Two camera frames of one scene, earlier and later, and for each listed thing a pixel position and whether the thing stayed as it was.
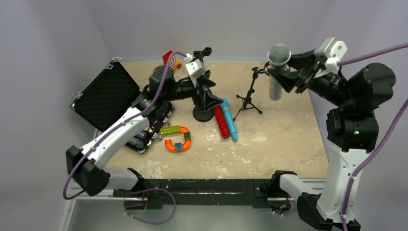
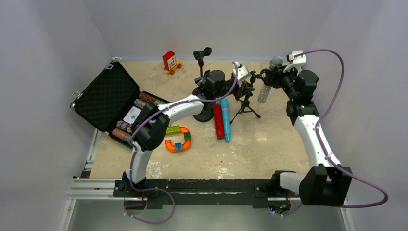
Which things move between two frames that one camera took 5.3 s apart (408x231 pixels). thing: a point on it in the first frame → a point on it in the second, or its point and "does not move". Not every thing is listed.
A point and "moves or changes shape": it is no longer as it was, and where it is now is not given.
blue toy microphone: x=224 y=103 moves or changes shape
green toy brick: x=170 y=129 does not move
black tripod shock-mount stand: x=248 y=99 moves or changes shape
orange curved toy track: x=179 y=147 does not move
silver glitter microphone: x=278 y=56 → x=275 y=62
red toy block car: x=174 y=63 does not move
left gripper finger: x=199 y=55 → x=253 y=77
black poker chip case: x=110 y=96 does not move
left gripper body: x=200 y=86 → x=241 y=88
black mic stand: x=202 y=112 does not move
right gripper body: x=305 y=76 → x=275 y=74
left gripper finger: x=209 y=100 → x=240 y=92
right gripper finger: x=299 y=61 → x=269 y=77
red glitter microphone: x=222 y=121 moves or changes shape
